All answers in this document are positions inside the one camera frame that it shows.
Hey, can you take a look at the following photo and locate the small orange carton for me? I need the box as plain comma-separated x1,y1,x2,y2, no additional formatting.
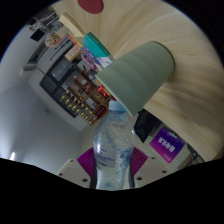
63,44,82,63

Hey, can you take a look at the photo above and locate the yellow gift box red ribbon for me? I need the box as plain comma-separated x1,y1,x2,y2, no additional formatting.
95,84,113,100

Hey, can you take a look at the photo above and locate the black framed glass door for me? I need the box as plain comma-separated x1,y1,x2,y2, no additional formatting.
39,54,81,98

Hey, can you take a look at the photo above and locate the flat round red coaster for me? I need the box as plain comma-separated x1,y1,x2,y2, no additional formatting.
77,0,105,15

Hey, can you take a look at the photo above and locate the red shelf unit with trophies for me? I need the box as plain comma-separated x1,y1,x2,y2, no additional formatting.
59,71,113,127

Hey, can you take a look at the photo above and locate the white air conditioner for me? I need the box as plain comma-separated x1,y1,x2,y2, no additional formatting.
21,61,38,78

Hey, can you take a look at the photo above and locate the pale yellow book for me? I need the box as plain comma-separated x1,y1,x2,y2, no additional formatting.
58,13,87,38

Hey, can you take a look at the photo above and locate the black computer monitor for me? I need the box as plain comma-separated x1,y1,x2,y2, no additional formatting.
29,28,46,43

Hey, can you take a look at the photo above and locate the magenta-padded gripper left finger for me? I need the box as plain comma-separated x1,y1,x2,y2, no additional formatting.
55,146,98,189

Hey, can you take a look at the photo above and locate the white printed booklet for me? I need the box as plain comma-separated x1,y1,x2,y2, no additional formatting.
96,54,116,69

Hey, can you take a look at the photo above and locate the pale green cup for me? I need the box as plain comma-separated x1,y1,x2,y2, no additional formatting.
94,40,175,117

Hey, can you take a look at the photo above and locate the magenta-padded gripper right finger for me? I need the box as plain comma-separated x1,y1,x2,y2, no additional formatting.
128,146,169,189

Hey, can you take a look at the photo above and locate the teal book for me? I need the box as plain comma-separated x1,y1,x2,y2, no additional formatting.
82,32,114,63

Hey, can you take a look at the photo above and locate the clear plastic water bottle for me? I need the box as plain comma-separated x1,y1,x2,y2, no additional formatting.
92,99,136,191

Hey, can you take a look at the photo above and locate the purple sign board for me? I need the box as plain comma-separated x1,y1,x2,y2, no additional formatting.
148,127,186,164

